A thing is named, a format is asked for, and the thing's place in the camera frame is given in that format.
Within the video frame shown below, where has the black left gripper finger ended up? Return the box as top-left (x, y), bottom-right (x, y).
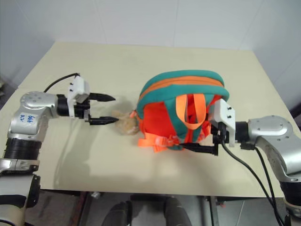
top-left (88, 116), bottom-right (118, 125)
top-left (90, 93), bottom-right (116, 103)

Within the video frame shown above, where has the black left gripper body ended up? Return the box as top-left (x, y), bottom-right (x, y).
top-left (74, 93), bottom-right (92, 123)

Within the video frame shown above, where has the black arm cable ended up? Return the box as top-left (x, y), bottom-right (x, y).
top-left (43, 73), bottom-right (80, 93)
top-left (220, 140), bottom-right (285, 226)
top-left (240, 143), bottom-right (282, 226)

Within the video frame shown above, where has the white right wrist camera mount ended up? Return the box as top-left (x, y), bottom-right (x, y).
top-left (210, 98), bottom-right (236, 147)

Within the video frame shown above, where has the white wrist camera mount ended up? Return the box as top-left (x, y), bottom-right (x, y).
top-left (210, 98), bottom-right (236, 147)
top-left (66, 74), bottom-right (90, 118)

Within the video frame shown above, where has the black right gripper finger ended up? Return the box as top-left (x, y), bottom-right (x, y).
top-left (180, 142), bottom-right (219, 156)

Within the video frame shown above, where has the beige plush toy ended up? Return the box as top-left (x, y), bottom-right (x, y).
top-left (111, 109), bottom-right (140, 137)

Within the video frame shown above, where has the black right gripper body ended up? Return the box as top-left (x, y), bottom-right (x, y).
top-left (210, 121), bottom-right (230, 151)

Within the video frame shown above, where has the dark rounded shape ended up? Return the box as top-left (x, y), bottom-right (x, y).
top-left (103, 200), bottom-right (133, 226)

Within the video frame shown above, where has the green and orange backpack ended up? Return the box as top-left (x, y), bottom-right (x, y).
top-left (135, 70), bottom-right (230, 153)

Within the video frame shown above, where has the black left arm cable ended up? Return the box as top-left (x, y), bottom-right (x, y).
top-left (43, 73), bottom-right (80, 93)

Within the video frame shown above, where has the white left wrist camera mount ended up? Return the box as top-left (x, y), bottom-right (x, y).
top-left (66, 74), bottom-right (90, 118)

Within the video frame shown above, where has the grey metal table leg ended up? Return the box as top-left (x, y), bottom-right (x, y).
top-left (79, 192), bottom-right (96, 226)
top-left (208, 196), bottom-right (221, 226)

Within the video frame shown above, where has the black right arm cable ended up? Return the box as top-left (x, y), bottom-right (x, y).
top-left (220, 140), bottom-right (285, 226)
top-left (240, 143), bottom-right (282, 226)

